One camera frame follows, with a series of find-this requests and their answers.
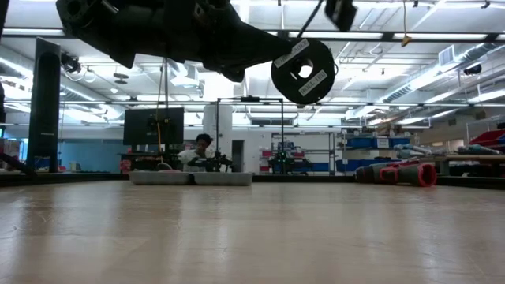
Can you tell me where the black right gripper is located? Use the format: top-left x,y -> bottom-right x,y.
324,0 -> 358,33

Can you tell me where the person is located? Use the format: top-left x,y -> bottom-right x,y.
176,133 -> 216,174

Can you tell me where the tall black column stand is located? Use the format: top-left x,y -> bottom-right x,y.
25,37 -> 62,175

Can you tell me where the black monitor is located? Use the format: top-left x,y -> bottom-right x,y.
122,106 -> 185,147

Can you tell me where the blue storage bin shelf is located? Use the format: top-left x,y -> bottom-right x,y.
335,132 -> 413,174

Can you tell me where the black background rig frame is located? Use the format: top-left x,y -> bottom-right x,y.
215,95 -> 286,175

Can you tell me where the grey plastic tool case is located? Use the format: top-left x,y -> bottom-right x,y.
128,170 -> 254,187

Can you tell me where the black braided cord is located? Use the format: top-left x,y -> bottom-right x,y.
296,0 -> 326,39

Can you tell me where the black ceiling camera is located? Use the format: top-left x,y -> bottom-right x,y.
462,63 -> 484,77

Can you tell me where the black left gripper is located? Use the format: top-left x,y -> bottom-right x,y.
163,0 -> 296,84

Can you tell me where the red black cordless drill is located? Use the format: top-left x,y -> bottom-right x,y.
353,160 -> 438,189

